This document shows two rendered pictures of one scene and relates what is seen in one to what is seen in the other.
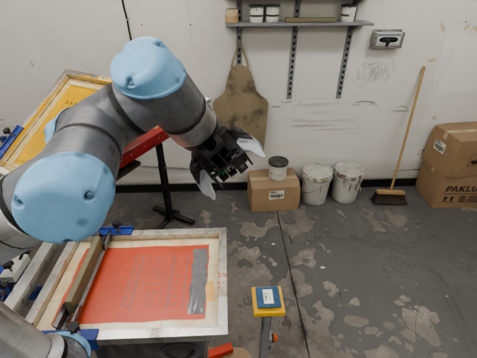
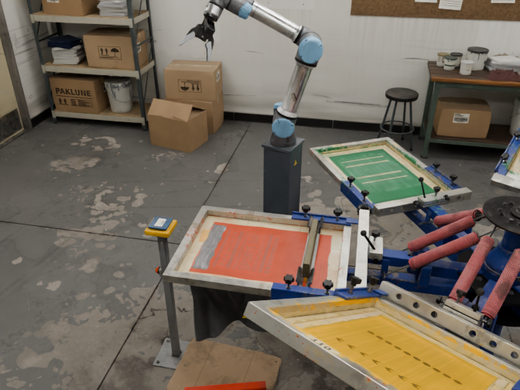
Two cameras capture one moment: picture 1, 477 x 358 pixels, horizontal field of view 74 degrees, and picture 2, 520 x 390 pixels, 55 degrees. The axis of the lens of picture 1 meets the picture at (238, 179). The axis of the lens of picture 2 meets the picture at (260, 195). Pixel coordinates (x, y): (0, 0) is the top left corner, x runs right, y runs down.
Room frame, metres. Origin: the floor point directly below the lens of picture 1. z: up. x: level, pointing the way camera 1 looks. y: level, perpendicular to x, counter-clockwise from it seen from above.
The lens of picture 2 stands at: (2.79, 0.89, 2.41)
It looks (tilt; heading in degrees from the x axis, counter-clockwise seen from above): 31 degrees down; 194
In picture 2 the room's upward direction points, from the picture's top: straight up
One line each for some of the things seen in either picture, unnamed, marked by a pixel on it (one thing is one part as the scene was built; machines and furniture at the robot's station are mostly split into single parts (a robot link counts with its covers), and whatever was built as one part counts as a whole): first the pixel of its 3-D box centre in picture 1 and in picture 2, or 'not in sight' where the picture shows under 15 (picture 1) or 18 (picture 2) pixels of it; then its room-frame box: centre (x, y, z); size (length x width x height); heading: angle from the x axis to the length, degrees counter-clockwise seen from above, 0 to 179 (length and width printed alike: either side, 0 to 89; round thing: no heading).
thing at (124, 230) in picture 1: (103, 234); (307, 295); (1.20, 0.70, 0.98); 0.30 x 0.05 x 0.07; 92
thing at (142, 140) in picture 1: (126, 138); not in sight; (2.15, 0.84, 1.06); 0.61 x 0.46 x 0.12; 152
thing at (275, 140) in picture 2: not in sight; (283, 133); (0.21, 0.38, 1.25); 0.15 x 0.15 x 0.10
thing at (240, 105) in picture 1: (240, 101); not in sight; (2.91, -0.02, 1.06); 0.53 x 0.07 x 1.05; 92
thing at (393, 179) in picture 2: not in sight; (394, 169); (0.12, 1.01, 1.05); 1.08 x 0.61 x 0.23; 32
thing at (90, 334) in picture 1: (57, 339); (320, 222); (0.65, 0.67, 0.98); 0.30 x 0.05 x 0.07; 92
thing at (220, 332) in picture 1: (138, 277); (264, 249); (0.93, 0.44, 0.97); 0.79 x 0.58 x 0.04; 92
